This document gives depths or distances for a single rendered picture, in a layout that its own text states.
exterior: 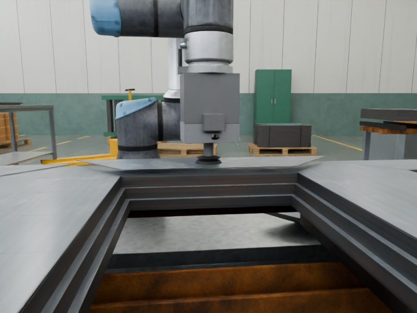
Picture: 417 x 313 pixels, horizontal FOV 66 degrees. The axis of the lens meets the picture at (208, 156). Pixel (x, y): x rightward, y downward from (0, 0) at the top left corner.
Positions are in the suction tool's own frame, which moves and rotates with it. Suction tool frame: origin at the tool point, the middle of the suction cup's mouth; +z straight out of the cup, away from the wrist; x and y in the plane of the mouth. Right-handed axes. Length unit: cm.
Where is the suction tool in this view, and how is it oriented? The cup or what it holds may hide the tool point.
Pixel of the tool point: (208, 169)
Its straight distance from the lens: 52.3
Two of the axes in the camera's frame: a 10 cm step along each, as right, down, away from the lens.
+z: 0.0, 9.9, 1.6
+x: -1.8, -1.6, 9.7
